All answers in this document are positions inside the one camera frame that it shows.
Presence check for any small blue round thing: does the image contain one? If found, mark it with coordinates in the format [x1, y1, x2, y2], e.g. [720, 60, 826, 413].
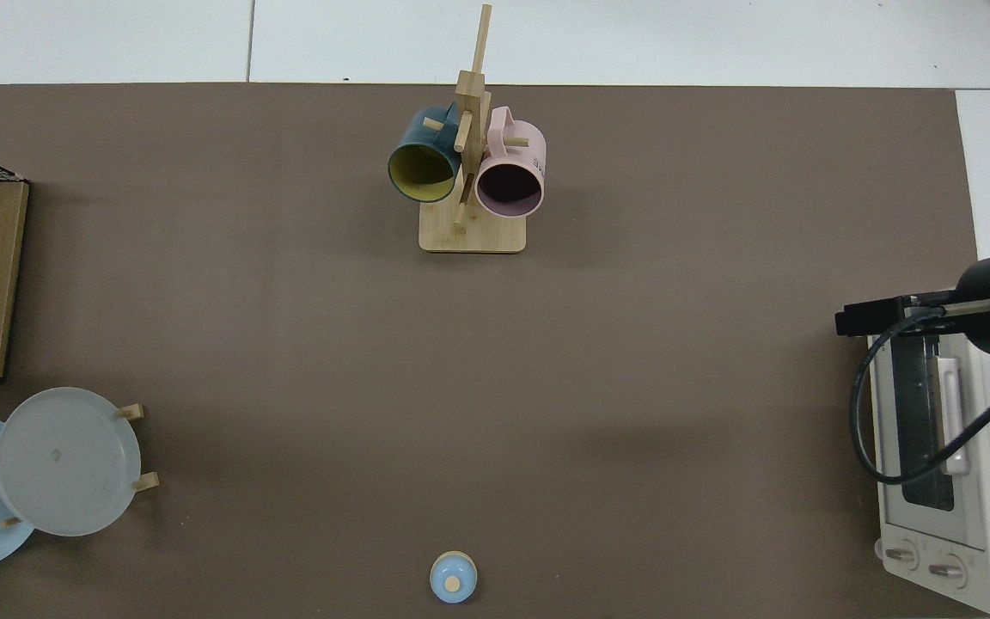
[430, 551, 478, 604]

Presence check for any grey plate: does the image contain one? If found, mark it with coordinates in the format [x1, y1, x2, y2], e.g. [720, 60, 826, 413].
[0, 387, 142, 537]

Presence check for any teal cup with yellow inside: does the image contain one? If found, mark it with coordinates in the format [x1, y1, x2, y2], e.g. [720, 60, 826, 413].
[388, 105, 463, 204]

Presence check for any brown table cloth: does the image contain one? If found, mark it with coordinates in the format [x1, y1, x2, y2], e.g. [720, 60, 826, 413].
[0, 83, 981, 619]

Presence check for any pink cup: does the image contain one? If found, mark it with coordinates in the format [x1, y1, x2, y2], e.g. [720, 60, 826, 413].
[474, 107, 547, 218]

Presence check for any wooden cup stand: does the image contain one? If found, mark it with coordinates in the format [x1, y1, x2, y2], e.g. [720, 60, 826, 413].
[419, 4, 528, 254]

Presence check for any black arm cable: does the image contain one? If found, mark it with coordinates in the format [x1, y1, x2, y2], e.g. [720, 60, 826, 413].
[849, 305, 990, 487]

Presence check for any wooden plate rack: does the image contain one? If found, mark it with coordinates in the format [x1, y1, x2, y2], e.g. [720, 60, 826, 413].
[0, 403, 161, 528]

